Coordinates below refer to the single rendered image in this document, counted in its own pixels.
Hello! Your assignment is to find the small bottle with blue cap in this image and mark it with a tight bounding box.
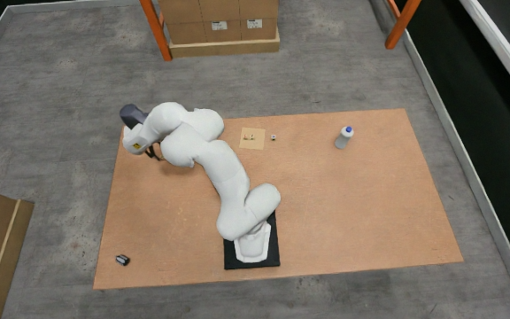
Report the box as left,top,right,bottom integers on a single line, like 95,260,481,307
335,127,353,149

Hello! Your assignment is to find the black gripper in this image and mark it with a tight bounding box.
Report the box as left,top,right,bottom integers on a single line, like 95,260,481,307
145,145,160,161

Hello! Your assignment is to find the beige flat mat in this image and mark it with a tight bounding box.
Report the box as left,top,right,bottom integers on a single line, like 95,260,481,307
239,128,265,150

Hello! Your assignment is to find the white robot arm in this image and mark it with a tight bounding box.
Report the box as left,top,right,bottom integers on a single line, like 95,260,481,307
120,103,281,262

